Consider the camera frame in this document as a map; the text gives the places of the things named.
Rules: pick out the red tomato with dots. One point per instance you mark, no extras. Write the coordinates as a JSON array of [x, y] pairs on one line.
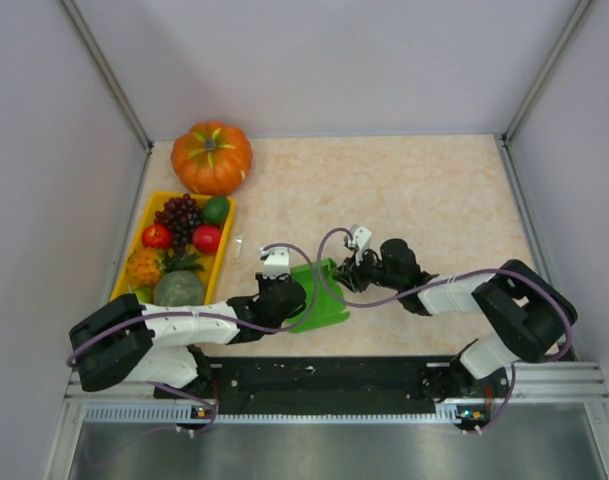
[[206, 239]]

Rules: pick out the orange pineapple with leaves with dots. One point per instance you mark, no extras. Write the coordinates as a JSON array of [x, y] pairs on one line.
[[146, 266]]

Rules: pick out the green apple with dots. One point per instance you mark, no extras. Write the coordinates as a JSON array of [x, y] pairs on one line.
[[144, 294]]

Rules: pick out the yellow plastic tray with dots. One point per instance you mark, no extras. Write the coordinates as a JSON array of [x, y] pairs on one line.
[[211, 263]]

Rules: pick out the grey green melon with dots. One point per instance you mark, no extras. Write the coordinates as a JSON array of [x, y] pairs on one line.
[[180, 288]]

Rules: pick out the green lime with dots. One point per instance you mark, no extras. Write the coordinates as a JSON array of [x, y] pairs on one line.
[[215, 211]]

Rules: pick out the green paper box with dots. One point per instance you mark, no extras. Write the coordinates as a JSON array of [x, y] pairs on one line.
[[327, 310]]

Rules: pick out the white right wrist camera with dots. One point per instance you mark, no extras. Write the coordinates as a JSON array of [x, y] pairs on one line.
[[359, 237]]

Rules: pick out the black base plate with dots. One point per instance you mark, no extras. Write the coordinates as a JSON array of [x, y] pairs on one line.
[[343, 385]]

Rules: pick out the grey slotted cable duct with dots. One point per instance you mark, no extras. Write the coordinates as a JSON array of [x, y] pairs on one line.
[[186, 414]]

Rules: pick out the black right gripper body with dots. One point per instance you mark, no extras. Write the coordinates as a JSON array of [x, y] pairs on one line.
[[370, 270]]

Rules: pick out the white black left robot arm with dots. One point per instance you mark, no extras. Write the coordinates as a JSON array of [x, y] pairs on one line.
[[129, 341]]

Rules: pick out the aluminium corner post left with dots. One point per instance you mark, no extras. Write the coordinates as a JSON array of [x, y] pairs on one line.
[[106, 73]]

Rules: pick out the dark purple grape bunch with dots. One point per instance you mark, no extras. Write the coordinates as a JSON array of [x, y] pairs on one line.
[[181, 215]]

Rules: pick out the orange pumpkin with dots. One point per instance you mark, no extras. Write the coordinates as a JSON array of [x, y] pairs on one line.
[[212, 158]]

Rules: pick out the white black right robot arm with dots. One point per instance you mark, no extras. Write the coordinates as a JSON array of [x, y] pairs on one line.
[[527, 315]]

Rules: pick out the aluminium corner post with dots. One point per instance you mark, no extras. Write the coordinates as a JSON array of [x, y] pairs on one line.
[[106, 73], [571, 29]]

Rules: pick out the red apple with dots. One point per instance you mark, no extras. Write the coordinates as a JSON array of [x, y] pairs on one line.
[[157, 236]]

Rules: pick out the aluminium corner post right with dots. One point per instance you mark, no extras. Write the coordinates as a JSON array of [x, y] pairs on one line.
[[571, 29]]

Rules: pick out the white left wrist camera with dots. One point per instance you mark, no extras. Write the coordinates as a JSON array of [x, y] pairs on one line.
[[276, 262]]

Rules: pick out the small white paper scrap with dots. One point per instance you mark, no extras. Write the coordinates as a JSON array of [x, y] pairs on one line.
[[237, 246]]

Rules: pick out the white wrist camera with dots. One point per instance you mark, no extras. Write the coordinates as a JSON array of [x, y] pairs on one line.
[[276, 262], [359, 237]]

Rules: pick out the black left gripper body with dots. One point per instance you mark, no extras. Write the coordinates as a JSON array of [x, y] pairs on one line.
[[265, 284]]

